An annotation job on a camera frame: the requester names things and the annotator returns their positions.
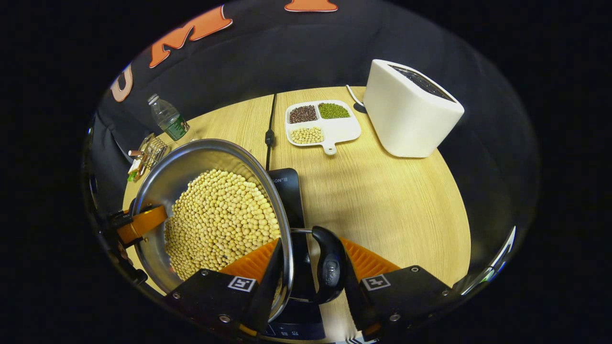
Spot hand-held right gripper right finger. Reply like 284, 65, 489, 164
339, 237, 456, 342

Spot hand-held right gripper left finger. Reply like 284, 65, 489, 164
165, 237, 285, 338

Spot pile of soybeans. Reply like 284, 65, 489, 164
164, 168, 282, 281

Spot stainless steel pot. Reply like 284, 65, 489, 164
130, 138, 349, 323

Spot black induction cooktop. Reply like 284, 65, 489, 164
258, 167, 331, 343

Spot sandwich with lettuce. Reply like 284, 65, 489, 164
126, 160, 145, 183

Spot clear plastic water bottle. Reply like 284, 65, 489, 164
147, 93, 191, 142

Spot small heap of soybeans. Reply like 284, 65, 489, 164
290, 127, 325, 145

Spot white divided tray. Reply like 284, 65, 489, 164
284, 99, 362, 156

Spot pile of red beans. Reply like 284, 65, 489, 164
289, 105, 318, 124

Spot pile of green mung beans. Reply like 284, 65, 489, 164
318, 102, 351, 119

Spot white toaster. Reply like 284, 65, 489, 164
363, 59, 465, 159

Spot metal wire rack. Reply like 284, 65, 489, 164
128, 133, 171, 172

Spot black power cable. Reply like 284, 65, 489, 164
264, 93, 279, 171

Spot white toaster cable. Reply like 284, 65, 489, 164
345, 85, 368, 114

